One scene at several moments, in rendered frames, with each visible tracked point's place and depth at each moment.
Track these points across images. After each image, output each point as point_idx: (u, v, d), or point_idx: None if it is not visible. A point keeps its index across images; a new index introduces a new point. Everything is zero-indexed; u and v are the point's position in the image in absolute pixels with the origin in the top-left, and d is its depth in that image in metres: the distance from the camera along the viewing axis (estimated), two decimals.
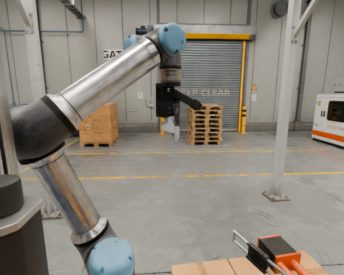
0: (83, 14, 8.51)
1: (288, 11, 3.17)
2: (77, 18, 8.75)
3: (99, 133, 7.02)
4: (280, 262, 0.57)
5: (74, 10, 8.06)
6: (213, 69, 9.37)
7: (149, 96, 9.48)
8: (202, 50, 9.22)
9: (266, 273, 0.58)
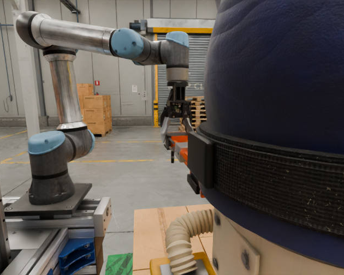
0: (77, 9, 8.70)
1: None
2: (72, 13, 8.94)
3: (92, 123, 7.20)
4: (174, 140, 0.75)
5: (69, 5, 8.25)
6: None
7: (143, 89, 9.66)
8: (195, 45, 9.41)
9: (168, 149, 0.76)
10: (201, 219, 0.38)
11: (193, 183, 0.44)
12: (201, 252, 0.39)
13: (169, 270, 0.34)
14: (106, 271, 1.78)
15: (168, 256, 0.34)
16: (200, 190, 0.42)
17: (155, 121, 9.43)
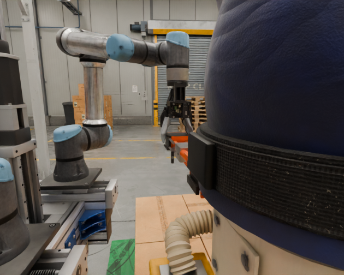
0: (79, 11, 8.90)
1: None
2: (73, 15, 9.14)
3: None
4: (174, 140, 0.75)
5: (70, 7, 8.45)
6: (205, 63, 9.75)
7: (143, 89, 9.87)
8: (194, 46, 9.61)
9: (168, 149, 0.76)
10: (201, 220, 0.38)
11: (193, 183, 0.44)
12: (200, 253, 0.39)
13: (168, 271, 0.34)
14: (111, 253, 1.98)
15: (167, 256, 0.34)
16: (200, 191, 0.42)
17: (155, 121, 9.63)
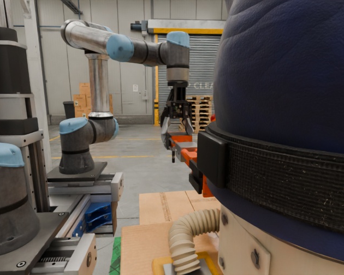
0: (79, 10, 8.90)
1: None
2: (74, 14, 9.13)
3: None
4: (174, 140, 0.75)
5: (71, 6, 8.45)
6: (206, 63, 9.75)
7: (143, 89, 9.86)
8: (195, 45, 9.61)
9: (168, 149, 0.76)
10: (204, 219, 0.38)
11: (195, 183, 0.44)
12: (203, 252, 0.39)
13: (172, 270, 0.34)
14: (113, 250, 1.98)
15: (171, 255, 0.34)
16: (202, 190, 0.42)
17: (156, 120, 9.63)
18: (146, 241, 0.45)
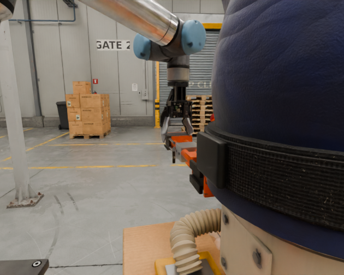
0: (74, 3, 8.21)
1: None
2: (69, 7, 8.44)
3: (89, 124, 6.71)
4: (174, 140, 0.75)
5: None
6: (210, 60, 9.06)
7: (143, 88, 9.17)
8: None
9: (169, 149, 0.76)
10: (206, 219, 0.38)
11: (196, 183, 0.44)
12: (205, 252, 0.39)
13: (175, 270, 0.34)
14: None
15: (173, 256, 0.34)
16: (203, 190, 0.42)
17: (157, 122, 8.94)
18: (147, 242, 0.45)
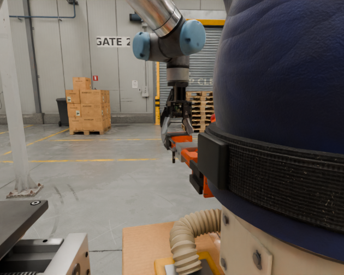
0: None
1: None
2: (69, 4, 8.43)
3: (89, 120, 6.69)
4: (174, 140, 0.75)
5: None
6: (211, 57, 9.04)
7: (143, 85, 9.15)
8: None
9: (168, 149, 0.76)
10: (205, 219, 0.38)
11: (196, 183, 0.44)
12: (205, 252, 0.39)
13: (174, 270, 0.34)
14: None
15: (173, 256, 0.34)
16: (203, 190, 0.42)
17: (157, 119, 8.92)
18: (147, 241, 0.45)
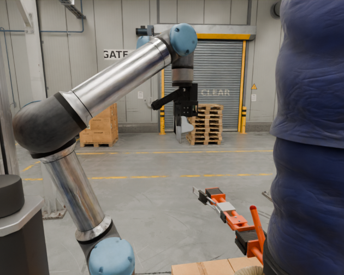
0: (83, 14, 8.51)
1: None
2: (77, 18, 8.75)
3: (99, 133, 7.02)
4: (213, 198, 1.05)
5: (74, 10, 8.06)
6: (213, 69, 9.37)
7: (149, 96, 9.48)
8: (202, 50, 9.22)
9: (206, 204, 1.06)
10: (250, 273, 0.68)
11: (242, 247, 0.74)
12: None
13: None
14: None
15: None
16: (247, 253, 0.73)
17: (162, 129, 9.24)
18: None
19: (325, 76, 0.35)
